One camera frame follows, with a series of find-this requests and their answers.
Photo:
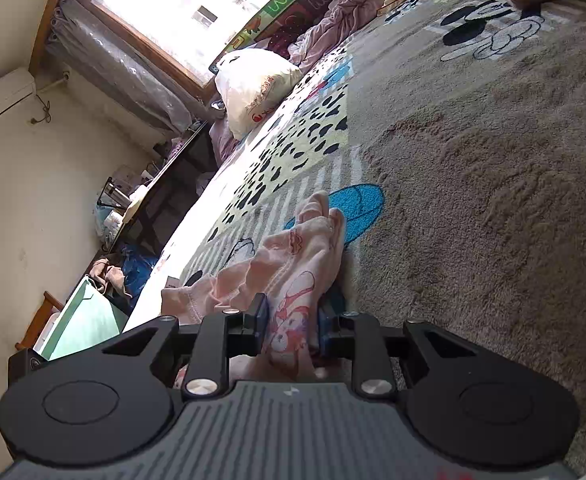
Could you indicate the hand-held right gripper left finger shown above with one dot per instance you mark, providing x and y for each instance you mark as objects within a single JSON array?
[{"x": 262, "y": 318}]

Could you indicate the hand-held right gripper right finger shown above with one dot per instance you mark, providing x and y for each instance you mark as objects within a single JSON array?
[{"x": 324, "y": 333}]

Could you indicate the pink printed garment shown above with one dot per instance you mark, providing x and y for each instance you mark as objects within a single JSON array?
[{"x": 293, "y": 260}]

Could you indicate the green box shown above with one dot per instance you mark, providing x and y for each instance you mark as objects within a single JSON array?
[{"x": 83, "y": 325}]

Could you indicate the pink cloth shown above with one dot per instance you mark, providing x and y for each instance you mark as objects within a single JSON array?
[{"x": 105, "y": 275}]

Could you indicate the dark desk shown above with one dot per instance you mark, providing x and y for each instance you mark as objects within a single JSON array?
[{"x": 168, "y": 195}]

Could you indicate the pale blue plastic bag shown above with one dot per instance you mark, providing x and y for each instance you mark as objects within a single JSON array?
[{"x": 108, "y": 227}]

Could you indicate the white plastic bag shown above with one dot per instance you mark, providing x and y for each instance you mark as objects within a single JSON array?
[{"x": 258, "y": 85}]

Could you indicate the white air conditioner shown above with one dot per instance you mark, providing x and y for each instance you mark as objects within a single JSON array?
[{"x": 0, "y": 100}]

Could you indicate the translucent curtain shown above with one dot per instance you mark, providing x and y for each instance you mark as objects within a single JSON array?
[{"x": 118, "y": 70}]

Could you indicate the colourful alphabet play mat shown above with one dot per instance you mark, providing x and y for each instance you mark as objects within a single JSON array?
[{"x": 283, "y": 10}]

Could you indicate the mauve quilt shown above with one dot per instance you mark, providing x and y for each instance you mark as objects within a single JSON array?
[{"x": 338, "y": 15}]

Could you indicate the wooden framed window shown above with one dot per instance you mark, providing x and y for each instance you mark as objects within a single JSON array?
[{"x": 173, "y": 0}]

